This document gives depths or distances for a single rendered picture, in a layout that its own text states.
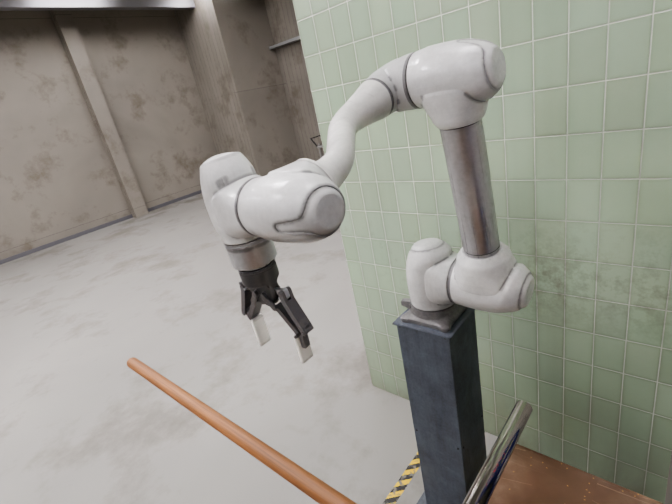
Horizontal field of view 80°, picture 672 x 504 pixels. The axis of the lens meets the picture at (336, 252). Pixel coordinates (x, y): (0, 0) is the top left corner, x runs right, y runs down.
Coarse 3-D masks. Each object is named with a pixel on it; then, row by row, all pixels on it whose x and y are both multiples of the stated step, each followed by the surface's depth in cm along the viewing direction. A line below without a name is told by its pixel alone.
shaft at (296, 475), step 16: (144, 368) 107; (160, 384) 100; (176, 400) 94; (192, 400) 91; (208, 416) 85; (224, 416) 85; (224, 432) 81; (240, 432) 79; (256, 448) 74; (272, 448) 74; (272, 464) 71; (288, 464) 69; (288, 480) 68; (304, 480) 66; (320, 480) 66; (320, 496) 63; (336, 496) 62
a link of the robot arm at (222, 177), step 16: (208, 160) 68; (224, 160) 67; (240, 160) 68; (208, 176) 67; (224, 176) 66; (240, 176) 68; (256, 176) 68; (208, 192) 68; (224, 192) 66; (208, 208) 70; (224, 208) 67; (224, 224) 69; (240, 224) 66; (224, 240) 73; (240, 240) 71
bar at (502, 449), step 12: (516, 408) 75; (528, 408) 74; (516, 420) 72; (504, 432) 70; (516, 432) 70; (504, 444) 68; (492, 456) 67; (504, 456) 67; (492, 468) 65; (504, 468) 66; (480, 480) 63; (492, 480) 63; (468, 492) 62; (480, 492) 61; (492, 492) 62
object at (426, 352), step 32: (416, 352) 140; (448, 352) 130; (416, 384) 147; (448, 384) 136; (480, 384) 153; (416, 416) 154; (448, 416) 143; (480, 416) 157; (448, 448) 150; (480, 448) 160; (448, 480) 158
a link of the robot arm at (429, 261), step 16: (432, 240) 131; (416, 256) 127; (432, 256) 125; (448, 256) 126; (416, 272) 128; (432, 272) 125; (448, 272) 122; (416, 288) 130; (432, 288) 126; (416, 304) 134; (432, 304) 130; (448, 304) 131
